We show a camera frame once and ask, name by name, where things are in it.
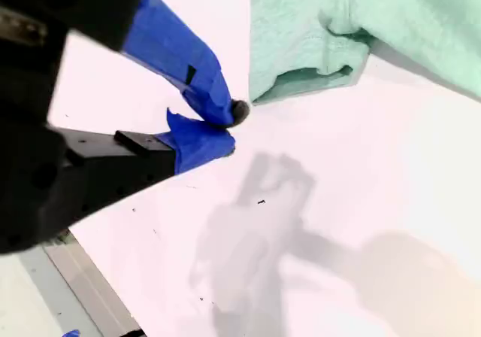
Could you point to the long blue tape strip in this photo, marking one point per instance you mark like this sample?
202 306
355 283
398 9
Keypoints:
71 333

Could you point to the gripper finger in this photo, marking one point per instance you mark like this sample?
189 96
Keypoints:
176 51
150 164

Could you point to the pale green T-shirt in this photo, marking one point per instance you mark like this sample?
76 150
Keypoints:
300 32

